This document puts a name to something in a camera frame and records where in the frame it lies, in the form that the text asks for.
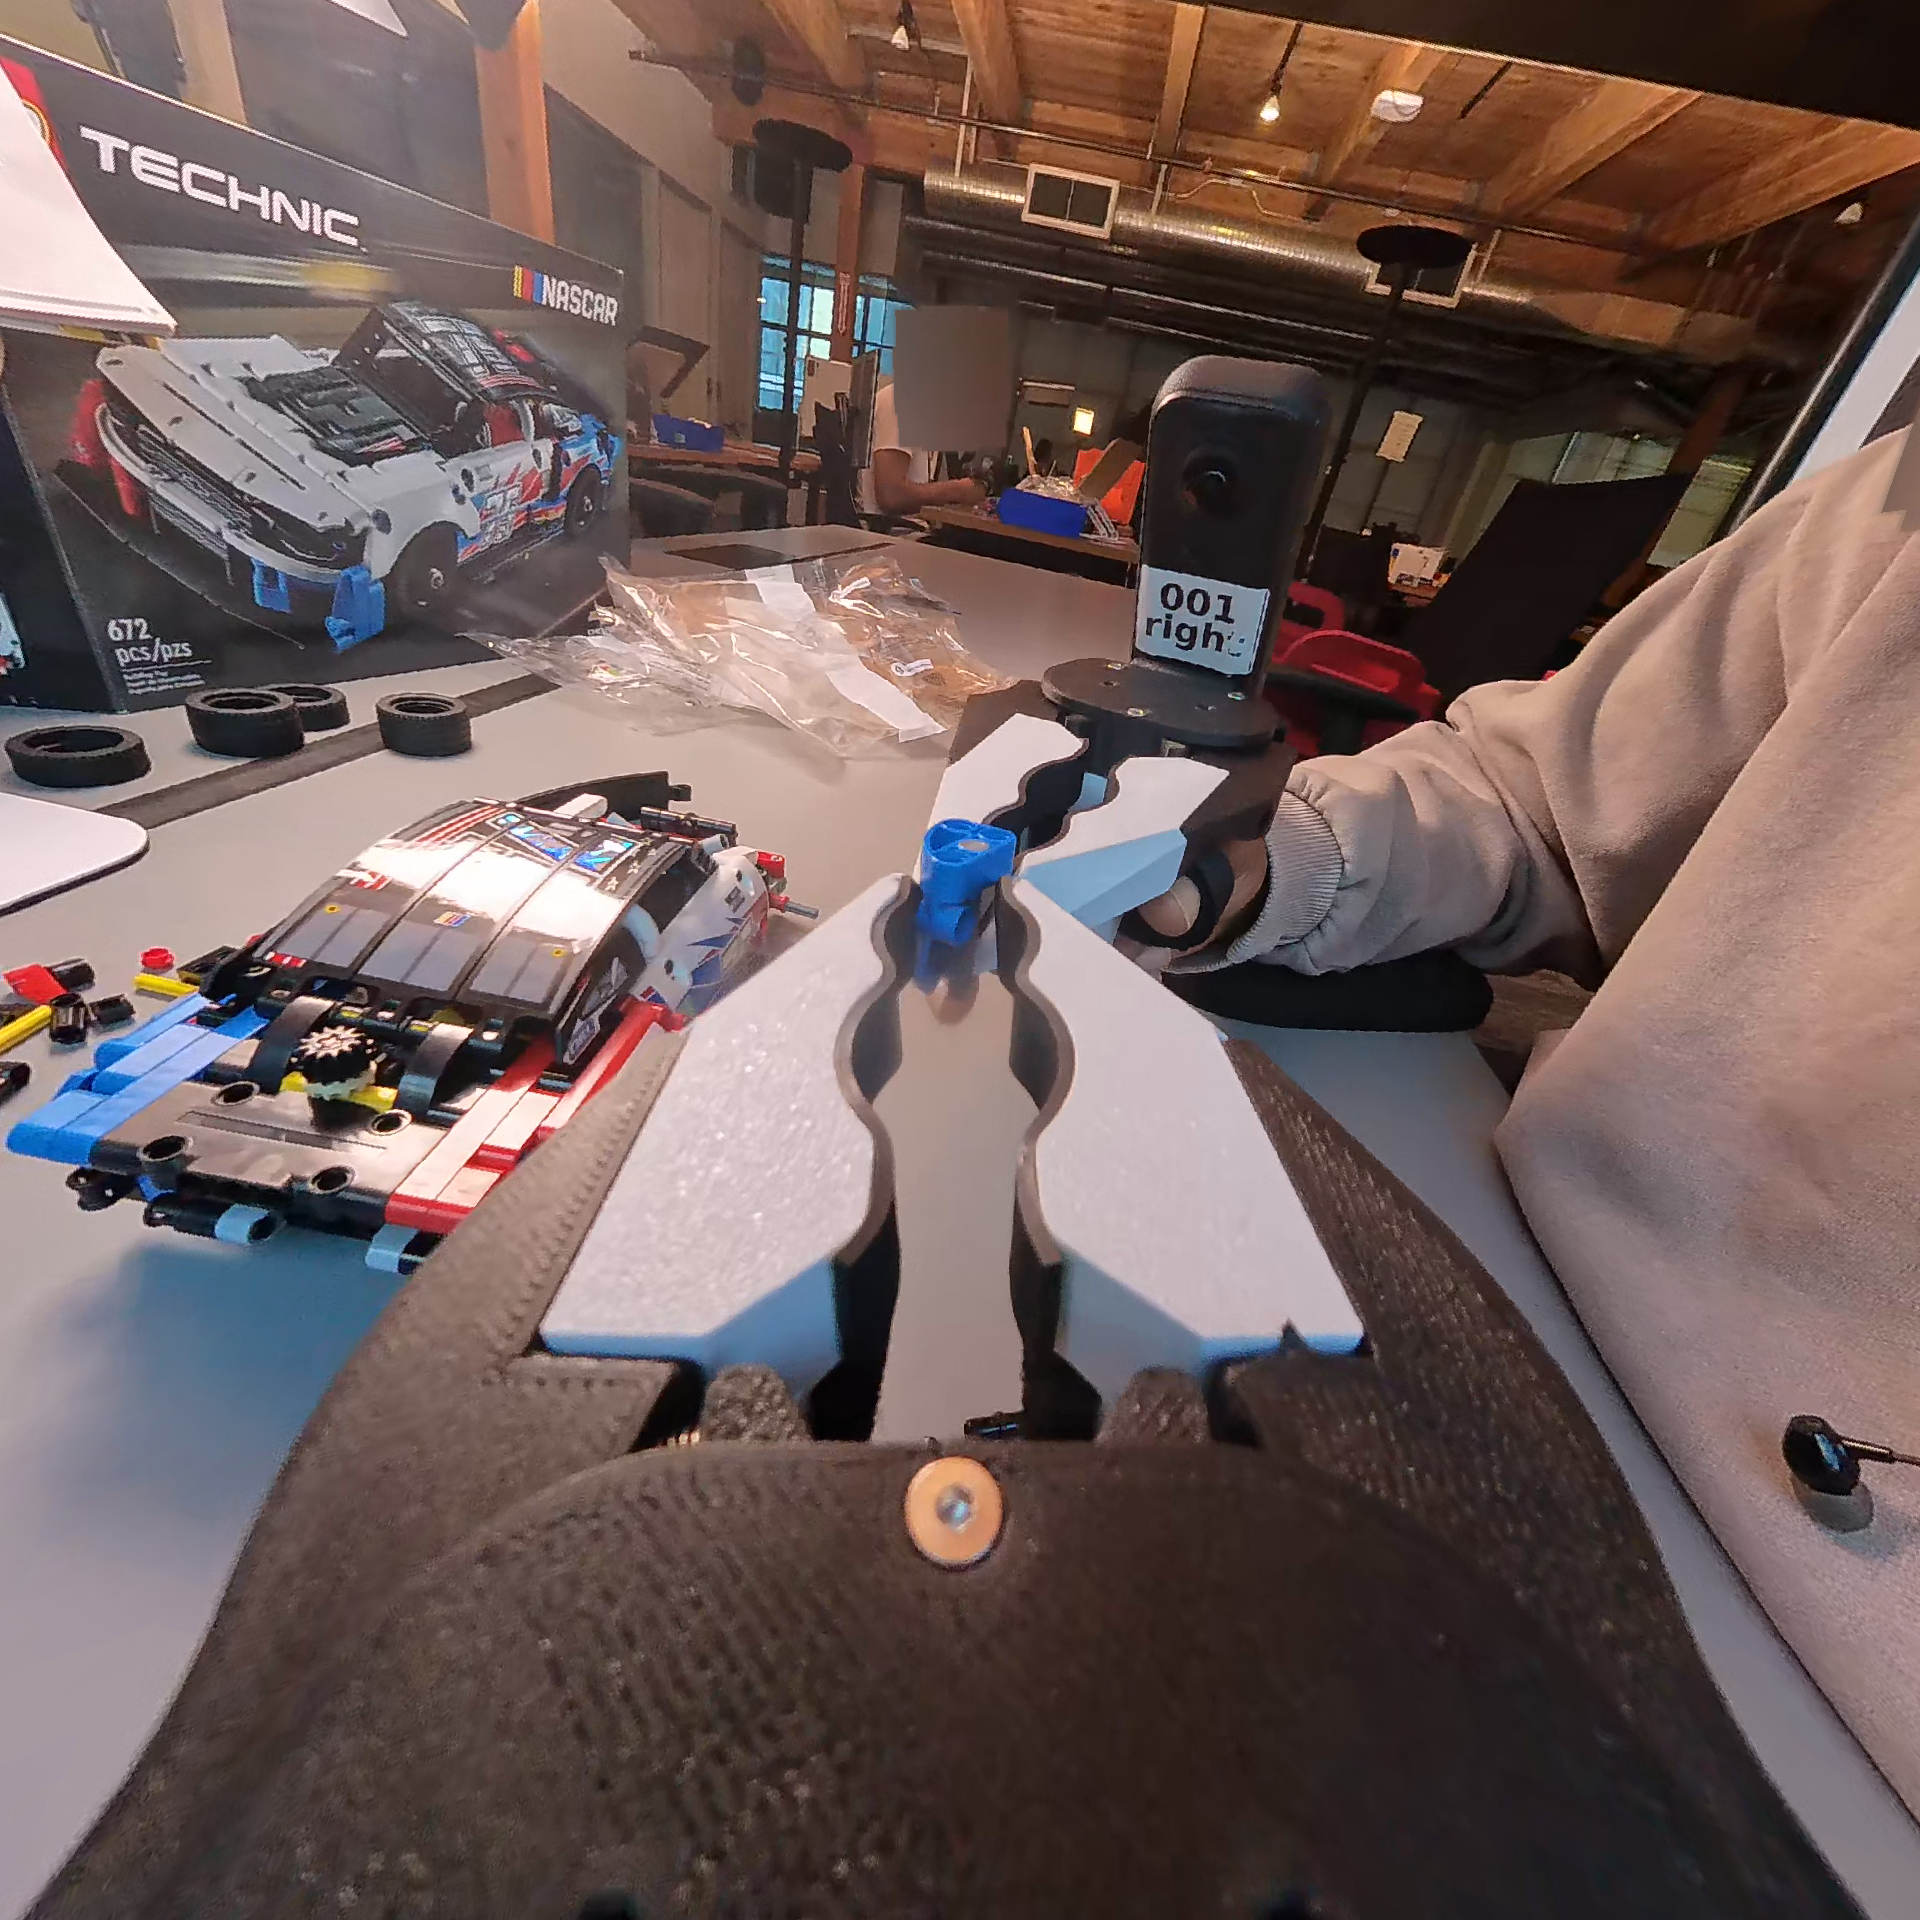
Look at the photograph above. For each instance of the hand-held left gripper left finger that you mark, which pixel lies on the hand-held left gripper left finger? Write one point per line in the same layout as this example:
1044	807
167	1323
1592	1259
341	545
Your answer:
721	1185

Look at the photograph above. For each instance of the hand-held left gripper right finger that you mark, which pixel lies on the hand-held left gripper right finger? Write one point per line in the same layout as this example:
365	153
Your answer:
1185	1185

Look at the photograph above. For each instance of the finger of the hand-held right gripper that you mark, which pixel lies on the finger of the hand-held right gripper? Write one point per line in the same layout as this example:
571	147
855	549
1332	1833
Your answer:
997	773
1133	855

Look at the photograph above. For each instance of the blue lego panel piece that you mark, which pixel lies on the blue lego panel piece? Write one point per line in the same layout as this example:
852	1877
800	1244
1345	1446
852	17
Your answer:
960	870

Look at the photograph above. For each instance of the lego race car model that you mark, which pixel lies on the lego race car model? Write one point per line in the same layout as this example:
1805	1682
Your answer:
481	901

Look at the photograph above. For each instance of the black lego tyre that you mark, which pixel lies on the black lego tyre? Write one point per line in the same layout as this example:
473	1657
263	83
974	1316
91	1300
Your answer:
76	758
240	724
427	724
318	702

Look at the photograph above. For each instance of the pile of small lego pieces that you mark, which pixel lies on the pile of small lego pieces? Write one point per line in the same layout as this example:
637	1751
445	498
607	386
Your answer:
68	1020

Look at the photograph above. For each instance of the black lego set box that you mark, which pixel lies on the black lego set box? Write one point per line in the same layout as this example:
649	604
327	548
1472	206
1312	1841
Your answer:
300	452

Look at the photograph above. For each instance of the lego instruction booklet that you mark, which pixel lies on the lego instruction booklet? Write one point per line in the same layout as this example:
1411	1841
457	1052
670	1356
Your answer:
60	255

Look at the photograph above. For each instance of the person's right hand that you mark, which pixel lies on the person's right hand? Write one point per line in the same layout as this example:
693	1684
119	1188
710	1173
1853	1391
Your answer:
1179	916

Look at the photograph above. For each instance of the red tote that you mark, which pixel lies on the red tote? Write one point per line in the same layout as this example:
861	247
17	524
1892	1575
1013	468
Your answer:
1350	662

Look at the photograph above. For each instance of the small blue parts bin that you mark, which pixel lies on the small blue parts bin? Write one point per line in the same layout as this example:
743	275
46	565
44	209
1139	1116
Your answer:
1045	509

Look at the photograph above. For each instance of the black wrist rest pad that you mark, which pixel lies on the black wrist rest pad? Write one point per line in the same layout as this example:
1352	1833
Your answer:
1350	990

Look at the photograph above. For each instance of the clear plastic bags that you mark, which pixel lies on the clear plastic bags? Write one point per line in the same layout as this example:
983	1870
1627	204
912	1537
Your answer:
750	646

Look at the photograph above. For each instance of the black partition panel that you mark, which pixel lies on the black partition panel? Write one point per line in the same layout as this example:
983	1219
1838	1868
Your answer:
1559	586

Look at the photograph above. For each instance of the metal air duct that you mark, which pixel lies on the metal air duct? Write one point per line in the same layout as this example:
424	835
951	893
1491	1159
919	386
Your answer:
1201	226

